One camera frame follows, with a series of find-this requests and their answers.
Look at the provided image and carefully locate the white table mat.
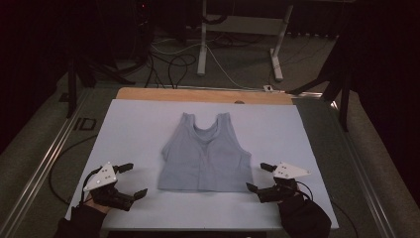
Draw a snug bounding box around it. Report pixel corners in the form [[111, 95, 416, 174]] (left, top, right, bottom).
[[63, 98, 340, 231]]

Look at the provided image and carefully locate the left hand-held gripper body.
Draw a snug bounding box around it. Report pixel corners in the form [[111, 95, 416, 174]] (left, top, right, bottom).
[[82, 162, 135, 212]]

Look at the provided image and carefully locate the white desk frame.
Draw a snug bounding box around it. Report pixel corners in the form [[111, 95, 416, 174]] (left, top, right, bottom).
[[196, 0, 295, 82]]

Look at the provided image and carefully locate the dark computer tower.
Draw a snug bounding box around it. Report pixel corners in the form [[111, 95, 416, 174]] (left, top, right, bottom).
[[130, 0, 157, 63]]

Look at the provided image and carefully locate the bundle of black cables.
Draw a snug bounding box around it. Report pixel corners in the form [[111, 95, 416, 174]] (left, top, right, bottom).
[[144, 51, 198, 89]]

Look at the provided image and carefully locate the black metal stand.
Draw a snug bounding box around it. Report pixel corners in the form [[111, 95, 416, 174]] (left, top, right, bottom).
[[288, 33, 353, 133], [65, 58, 137, 119]]

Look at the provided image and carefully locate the white floor cable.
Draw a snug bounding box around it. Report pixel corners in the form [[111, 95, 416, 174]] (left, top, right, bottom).
[[151, 38, 265, 91]]

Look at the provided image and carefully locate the person's left hand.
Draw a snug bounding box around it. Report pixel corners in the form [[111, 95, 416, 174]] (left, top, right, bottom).
[[83, 197, 112, 215]]

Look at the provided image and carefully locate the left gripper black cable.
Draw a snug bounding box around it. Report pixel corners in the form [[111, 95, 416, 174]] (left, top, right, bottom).
[[79, 165, 104, 206]]

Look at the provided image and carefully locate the black floor cable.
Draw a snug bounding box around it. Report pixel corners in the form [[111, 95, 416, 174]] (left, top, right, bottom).
[[49, 133, 99, 205], [331, 200, 361, 238]]

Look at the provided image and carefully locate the grey tank top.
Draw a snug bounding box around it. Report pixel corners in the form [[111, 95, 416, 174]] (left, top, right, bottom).
[[157, 112, 255, 192]]

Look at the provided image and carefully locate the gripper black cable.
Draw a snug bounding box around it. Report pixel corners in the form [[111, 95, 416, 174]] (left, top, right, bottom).
[[79, 165, 104, 206], [295, 179, 315, 201]]

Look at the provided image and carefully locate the wooden table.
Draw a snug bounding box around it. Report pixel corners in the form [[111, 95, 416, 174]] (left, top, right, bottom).
[[115, 86, 295, 106]]

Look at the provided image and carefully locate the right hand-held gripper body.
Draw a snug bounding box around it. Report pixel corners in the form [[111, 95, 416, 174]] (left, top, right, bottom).
[[257, 161, 311, 203]]

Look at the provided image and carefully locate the aluminium floor rail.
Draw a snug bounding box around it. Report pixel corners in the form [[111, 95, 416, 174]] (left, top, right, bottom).
[[0, 88, 91, 238], [330, 100, 399, 238]]

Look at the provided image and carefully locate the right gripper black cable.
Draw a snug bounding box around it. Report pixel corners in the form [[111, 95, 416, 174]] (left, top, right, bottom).
[[295, 179, 315, 201]]

